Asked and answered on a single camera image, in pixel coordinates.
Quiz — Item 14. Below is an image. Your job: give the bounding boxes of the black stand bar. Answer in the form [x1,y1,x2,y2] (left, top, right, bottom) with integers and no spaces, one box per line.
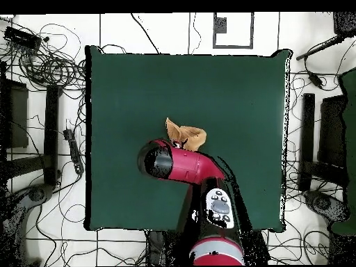
[43,84,63,186]
[298,92,316,192]

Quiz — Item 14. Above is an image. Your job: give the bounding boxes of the grey rectangular frame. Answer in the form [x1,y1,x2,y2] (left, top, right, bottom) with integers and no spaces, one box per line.
[213,12,254,49]

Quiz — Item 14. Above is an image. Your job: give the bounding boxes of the dark flat panel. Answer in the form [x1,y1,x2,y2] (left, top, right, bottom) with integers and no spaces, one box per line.
[317,93,347,168]
[0,79,29,149]

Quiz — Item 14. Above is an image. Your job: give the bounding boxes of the tangled black cables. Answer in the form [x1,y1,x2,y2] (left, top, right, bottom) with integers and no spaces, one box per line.
[16,23,87,90]

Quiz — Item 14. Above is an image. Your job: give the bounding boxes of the black power strip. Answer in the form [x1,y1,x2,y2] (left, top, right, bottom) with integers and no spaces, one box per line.
[63,128,85,175]

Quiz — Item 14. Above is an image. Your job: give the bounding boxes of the long black cable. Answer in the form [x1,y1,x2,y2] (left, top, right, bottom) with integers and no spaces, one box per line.
[130,12,161,55]

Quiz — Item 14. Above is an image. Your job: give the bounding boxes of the black electronics box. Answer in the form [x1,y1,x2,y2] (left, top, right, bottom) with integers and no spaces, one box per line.
[3,26,42,51]

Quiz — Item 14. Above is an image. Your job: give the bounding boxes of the dark green table cloth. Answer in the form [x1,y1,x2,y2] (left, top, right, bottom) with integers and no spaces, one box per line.
[84,44,292,233]

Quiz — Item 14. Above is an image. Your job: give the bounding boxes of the black stand crossbar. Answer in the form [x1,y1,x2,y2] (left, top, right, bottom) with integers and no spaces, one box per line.
[5,154,54,179]
[301,160,348,187]

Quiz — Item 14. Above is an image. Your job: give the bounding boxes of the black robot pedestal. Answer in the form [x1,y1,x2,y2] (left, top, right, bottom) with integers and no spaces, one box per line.
[146,230,193,266]

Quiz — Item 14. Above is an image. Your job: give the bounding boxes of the tan terry towel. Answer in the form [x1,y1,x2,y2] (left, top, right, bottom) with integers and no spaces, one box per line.
[165,117,207,152]

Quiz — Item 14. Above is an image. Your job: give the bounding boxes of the black floor equipment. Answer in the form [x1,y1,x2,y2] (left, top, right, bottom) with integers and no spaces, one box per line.
[27,184,54,203]
[304,190,350,223]

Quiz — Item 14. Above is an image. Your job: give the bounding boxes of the black power adapter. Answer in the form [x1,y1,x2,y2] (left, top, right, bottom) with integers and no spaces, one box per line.
[307,70,325,90]

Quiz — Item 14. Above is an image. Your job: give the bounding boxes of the black rod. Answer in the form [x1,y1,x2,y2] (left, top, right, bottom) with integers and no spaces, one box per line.
[296,35,346,61]

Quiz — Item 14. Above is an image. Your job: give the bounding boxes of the dark green fabric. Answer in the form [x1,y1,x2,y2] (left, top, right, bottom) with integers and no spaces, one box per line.
[330,67,356,236]

